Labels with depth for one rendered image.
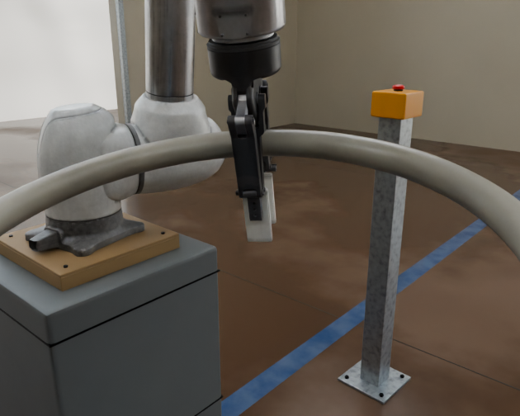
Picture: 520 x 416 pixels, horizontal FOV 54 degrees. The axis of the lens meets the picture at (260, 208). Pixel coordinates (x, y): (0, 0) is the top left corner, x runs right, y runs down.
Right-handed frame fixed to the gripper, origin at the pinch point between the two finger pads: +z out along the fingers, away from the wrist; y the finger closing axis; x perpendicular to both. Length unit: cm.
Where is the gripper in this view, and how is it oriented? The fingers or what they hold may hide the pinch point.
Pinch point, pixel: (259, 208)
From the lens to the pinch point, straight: 61.8
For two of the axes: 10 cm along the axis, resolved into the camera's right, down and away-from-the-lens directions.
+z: 0.9, 8.7, 4.9
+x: 9.9, -0.1, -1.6
